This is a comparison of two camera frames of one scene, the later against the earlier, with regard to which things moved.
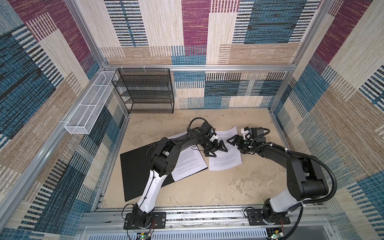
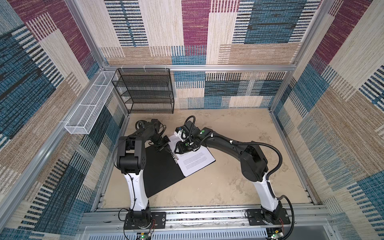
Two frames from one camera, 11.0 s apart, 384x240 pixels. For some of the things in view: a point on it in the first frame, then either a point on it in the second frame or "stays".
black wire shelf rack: (146, 90) stays
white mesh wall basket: (85, 117) stays
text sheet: (224, 160) -> (192, 161)
